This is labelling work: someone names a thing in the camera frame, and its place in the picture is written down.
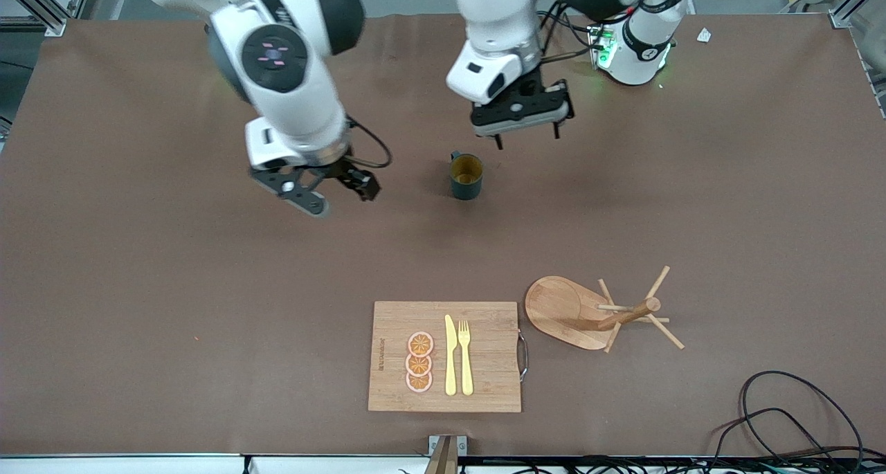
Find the dark green cup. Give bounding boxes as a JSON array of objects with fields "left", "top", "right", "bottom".
[{"left": 450, "top": 152, "right": 484, "bottom": 201}]

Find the wooden mug rack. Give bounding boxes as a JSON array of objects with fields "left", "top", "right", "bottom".
[{"left": 524, "top": 266, "right": 686, "bottom": 354}]

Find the brown table cover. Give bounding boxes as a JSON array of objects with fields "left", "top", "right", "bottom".
[{"left": 0, "top": 10, "right": 886, "bottom": 457}]

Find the yellow plastic knife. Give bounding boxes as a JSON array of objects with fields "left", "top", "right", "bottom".
[{"left": 444, "top": 314, "right": 458, "bottom": 396}]

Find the yellow plastic fork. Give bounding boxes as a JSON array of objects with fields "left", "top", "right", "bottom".
[{"left": 458, "top": 320, "right": 474, "bottom": 396}]

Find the bamboo cutting board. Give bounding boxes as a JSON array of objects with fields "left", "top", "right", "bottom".
[{"left": 368, "top": 301, "right": 529, "bottom": 413}]

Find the black left base cable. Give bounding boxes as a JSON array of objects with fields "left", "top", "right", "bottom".
[{"left": 547, "top": 3, "right": 597, "bottom": 49}]

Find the metal clamp bracket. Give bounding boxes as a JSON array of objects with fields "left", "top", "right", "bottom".
[{"left": 428, "top": 435, "right": 468, "bottom": 474}]

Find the aluminium frame profile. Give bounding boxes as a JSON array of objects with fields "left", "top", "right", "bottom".
[
  {"left": 827, "top": 0, "right": 886, "bottom": 28},
  {"left": 0, "top": 0, "right": 94, "bottom": 37}
]

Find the black loose cable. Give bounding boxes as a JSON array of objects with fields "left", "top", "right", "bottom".
[
  {"left": 741, "top": 370, "right": 866, "bottom": 464},
  {"left": 706, "top": 408, "right": 835, "bottom": 474}
]

